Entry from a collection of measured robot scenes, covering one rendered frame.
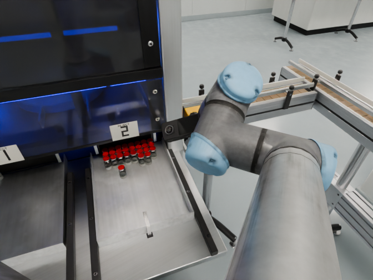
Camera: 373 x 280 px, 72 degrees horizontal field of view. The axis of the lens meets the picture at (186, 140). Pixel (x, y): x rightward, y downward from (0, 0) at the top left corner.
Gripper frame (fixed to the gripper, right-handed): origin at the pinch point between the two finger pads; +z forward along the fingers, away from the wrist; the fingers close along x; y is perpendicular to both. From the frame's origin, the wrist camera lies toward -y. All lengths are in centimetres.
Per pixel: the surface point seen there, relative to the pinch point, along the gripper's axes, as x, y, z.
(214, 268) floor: -52, 31, 86
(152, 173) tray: -5.6, -8.2, 16.2
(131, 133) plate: 6.7, -14.5, 10.4
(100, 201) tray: -13.3, -24.9, 13.7
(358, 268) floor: -62, 111, 67
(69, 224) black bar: -18.8, -32.7, 9.3
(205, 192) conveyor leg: -10, 27, 70
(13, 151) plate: 2.8, -47.7, 10.0
